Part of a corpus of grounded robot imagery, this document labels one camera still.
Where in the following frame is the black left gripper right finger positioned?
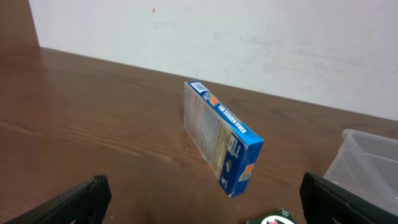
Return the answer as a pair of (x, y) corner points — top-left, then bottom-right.
(300, 172), (397, 224)

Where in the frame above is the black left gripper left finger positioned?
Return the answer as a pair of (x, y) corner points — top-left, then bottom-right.
(8, 175), (112, 224)

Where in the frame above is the green round-logo box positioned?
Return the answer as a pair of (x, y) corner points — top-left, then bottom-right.
(246, 208), (296, 224)

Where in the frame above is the blue cool fever box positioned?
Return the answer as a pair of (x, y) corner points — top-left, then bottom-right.
(183, 80), (264, 197)

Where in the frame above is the clear plastic container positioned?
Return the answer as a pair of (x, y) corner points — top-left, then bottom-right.
(324, 129), (398, 215)

